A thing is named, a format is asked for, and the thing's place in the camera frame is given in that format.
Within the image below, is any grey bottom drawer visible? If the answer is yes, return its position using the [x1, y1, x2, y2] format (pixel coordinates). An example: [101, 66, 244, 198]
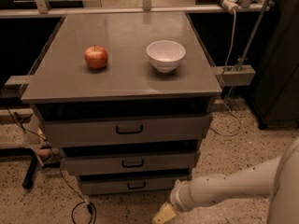
[78, 174, 191, 195]

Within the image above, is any grey drawer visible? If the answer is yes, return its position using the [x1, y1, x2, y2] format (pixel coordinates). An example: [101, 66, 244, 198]
[63, 151, 200, 175]
[78, 174, 191, 195]
[40, 114, 212, 147]

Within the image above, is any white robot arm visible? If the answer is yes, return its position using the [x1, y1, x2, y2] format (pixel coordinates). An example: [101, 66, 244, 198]
[152, 139, 299, 224]

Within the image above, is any grey middle drawer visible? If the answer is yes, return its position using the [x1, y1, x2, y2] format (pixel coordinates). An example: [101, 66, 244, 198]
[63, 151, 200, 175]

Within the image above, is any grey top drawer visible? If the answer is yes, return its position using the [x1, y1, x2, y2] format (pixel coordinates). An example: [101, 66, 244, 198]
[40, 114, 212, 147]

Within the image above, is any grey drawer cabinet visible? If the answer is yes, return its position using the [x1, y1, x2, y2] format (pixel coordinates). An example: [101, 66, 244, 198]
[21, 12, 221, 182]

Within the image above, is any black bar on floor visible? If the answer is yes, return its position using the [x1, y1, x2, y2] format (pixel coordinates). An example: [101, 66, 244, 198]
[22, 155, 38, 189]

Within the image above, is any white ceramic bowl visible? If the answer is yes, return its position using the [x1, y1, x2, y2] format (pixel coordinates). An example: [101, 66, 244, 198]
[147, 40, 186, 73]

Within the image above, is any dark cabinet at right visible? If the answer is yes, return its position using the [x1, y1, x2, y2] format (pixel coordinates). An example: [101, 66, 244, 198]
[249, 0, 299, 130]

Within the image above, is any red apple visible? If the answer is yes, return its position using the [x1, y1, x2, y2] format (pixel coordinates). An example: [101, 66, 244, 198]
[84, 45, 108, 70]

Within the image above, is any white power strip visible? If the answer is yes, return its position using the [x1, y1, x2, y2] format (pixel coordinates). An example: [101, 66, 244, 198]
[208, 0, 241, 13]

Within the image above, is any thin metal rod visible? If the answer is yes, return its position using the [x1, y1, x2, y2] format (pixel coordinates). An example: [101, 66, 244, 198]
[223, 0, 270, 105]

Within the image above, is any black floor cable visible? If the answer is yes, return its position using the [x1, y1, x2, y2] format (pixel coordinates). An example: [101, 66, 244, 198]
[0, 91, 97, 224]

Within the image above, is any grey right side bracket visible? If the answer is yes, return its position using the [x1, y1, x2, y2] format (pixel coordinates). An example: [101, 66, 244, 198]
[212, 65, 256, 87]

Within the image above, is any grey bracket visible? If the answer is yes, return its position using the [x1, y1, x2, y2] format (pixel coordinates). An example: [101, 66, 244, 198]
[212, 65, 256, 87]
[1, 75, 33, 98]

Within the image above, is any white hanging cable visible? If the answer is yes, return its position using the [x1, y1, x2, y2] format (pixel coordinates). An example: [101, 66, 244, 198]
[208, 8, 243, 138]

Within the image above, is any grey left side bracket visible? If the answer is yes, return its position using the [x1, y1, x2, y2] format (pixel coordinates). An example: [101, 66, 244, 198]
[1, 75, 33, 98]

